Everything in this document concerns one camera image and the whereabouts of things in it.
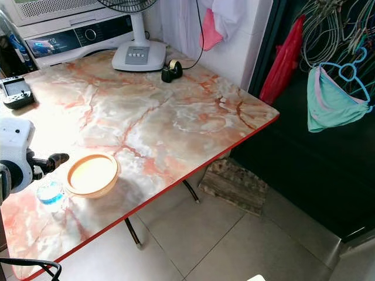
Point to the white curtain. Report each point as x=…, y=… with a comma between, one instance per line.
x=181, y=23

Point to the white washing machine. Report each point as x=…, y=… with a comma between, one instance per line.
x=82, y=38

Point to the marble-pattern red-edged table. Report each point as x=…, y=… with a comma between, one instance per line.
x=152, y=129

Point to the green underwear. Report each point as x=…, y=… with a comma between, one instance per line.
x=331, y=105

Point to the clear blue-label water bottle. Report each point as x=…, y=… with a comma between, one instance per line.
x=50, y=194

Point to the black handheld controller with screen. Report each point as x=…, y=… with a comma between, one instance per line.
x=16, y=92

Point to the black tape dispenser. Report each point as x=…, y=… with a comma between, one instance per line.
x=172, y=72

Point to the white standing desk fan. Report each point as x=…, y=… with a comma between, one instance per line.
x=139, y=54

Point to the white hanging cloth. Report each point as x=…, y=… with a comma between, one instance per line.
x=231, y=17

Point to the blue clothes hanger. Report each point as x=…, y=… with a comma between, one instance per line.
x=350, y=71

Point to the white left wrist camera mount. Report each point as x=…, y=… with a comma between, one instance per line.
x=14, y=137

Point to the brown woven doormat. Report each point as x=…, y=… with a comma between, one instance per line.
x=234, y=186

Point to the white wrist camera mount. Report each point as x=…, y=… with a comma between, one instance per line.
x=14, y=137
x=256, y=278

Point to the red plastic bag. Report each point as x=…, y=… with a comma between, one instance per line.
x=284, y=61

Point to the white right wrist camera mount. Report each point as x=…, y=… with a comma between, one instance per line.
x=256, y=278

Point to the pink cloth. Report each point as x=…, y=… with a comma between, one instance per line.
x=211, y=34

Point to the orange plastic bowl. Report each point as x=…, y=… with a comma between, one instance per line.
x=92, y=174

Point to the white vented appliance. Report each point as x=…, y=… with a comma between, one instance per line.
x=53, y=10

